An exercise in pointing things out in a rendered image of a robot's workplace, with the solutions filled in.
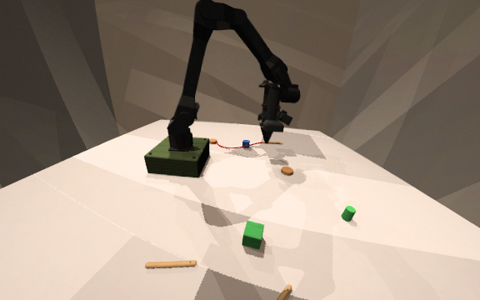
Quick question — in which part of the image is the green block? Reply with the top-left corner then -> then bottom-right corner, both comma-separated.
242,221 -> 264,249

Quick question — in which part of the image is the green cylinder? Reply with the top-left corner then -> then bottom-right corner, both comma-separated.
341,205 -> 356,222

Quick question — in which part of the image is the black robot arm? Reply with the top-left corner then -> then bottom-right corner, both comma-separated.
167,0 -> 300,152

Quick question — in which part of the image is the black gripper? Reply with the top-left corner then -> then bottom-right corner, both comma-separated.
258,101 -> 284,143

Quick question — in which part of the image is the thin wooden stick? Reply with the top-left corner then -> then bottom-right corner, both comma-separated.
145,260 -> 197,268
277,284 -> 292,300

